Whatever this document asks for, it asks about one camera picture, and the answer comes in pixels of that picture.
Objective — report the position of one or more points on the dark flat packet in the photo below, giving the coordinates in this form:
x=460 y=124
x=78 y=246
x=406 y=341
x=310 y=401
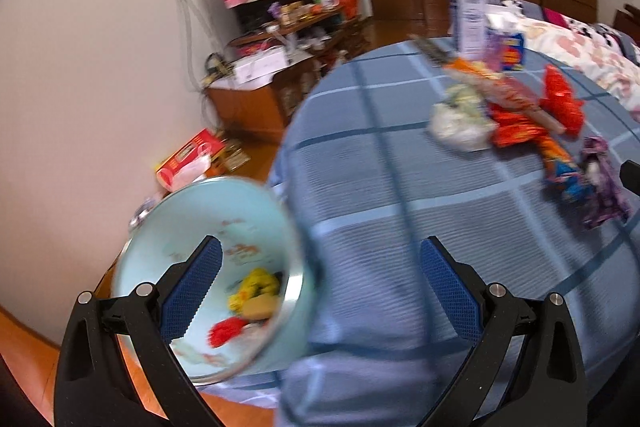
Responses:
x=431 y=50

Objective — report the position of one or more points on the white green wrapper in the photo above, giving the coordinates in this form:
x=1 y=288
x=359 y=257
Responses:
x=460 y=121

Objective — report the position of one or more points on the orange long snack wrapper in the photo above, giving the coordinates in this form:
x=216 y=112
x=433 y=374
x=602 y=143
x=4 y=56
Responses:
x=502 y=90

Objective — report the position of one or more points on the light blue trash bin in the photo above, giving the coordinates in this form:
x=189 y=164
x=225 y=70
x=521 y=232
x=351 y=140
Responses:
x=214 y=234

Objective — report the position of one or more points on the yellow bucket with bag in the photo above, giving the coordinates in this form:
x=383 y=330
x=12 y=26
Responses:
x=141 y=213

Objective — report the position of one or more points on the yellow wrapper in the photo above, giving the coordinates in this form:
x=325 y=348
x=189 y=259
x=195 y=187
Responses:
x=258 y=282

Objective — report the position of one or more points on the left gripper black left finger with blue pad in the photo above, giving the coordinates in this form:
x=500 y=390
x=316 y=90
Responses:
x=173 y=300

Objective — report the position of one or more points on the wooden bed headboard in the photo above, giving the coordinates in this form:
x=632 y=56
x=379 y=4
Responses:
x=627 y=20

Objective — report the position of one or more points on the white flat box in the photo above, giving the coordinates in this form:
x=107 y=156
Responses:
x=261 y=64

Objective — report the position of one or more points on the white milk carton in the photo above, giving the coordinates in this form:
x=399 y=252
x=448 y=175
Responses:
x=469 y=28

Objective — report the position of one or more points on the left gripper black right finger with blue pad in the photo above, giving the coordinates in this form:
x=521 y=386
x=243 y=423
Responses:
x=468 y=302

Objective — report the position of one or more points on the red foam fruit net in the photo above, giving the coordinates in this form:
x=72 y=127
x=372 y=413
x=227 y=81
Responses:
x=225 y=330

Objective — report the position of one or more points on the purple wrapper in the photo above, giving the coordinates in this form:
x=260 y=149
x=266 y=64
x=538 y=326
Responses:
x=607 y=200

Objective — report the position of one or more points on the blue plaid tablecloth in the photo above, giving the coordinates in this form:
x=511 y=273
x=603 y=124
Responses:
x=366 y=183

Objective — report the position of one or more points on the red plastic bag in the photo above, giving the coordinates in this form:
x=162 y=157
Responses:
x=560 y=102

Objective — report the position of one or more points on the pink translucent plastic bag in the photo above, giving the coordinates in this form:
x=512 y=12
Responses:
x=493 y=50

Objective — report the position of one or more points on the red cardboard box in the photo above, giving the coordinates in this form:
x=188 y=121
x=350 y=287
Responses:
x=203 y=143

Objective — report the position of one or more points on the wooden tv cabinet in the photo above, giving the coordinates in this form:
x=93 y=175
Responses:
x=262 y=109

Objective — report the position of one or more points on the yellow sponge piece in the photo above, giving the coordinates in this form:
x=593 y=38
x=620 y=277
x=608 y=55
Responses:
x=260 y=308

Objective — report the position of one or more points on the red orange snack wrapper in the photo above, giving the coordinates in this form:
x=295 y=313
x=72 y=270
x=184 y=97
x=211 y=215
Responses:
x=513 y=128

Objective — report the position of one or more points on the blue yellow snack box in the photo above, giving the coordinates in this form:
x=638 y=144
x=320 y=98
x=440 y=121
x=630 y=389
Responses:
x=514 y=39

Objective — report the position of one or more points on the pink heart patterned quilt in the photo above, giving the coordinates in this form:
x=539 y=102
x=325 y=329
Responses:
x=609 y=69

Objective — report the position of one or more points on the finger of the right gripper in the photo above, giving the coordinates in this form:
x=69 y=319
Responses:
x=630 y=176

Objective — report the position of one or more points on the blue orange snack wrapper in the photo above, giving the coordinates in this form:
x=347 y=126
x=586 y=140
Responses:
x=563 y=175

